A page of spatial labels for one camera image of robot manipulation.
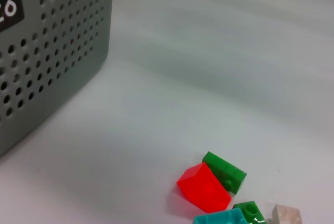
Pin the green toy brick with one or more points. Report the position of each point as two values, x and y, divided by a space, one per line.
227 169
250 211

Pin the bright red translucent brick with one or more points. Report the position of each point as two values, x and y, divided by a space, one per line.
203 187

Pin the teal square toy brick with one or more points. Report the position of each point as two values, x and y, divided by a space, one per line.
219 218

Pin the grey perforated storage bin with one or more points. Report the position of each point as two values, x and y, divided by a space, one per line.
105 25

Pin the white translucent toy brick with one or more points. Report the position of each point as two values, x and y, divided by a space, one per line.
287 214

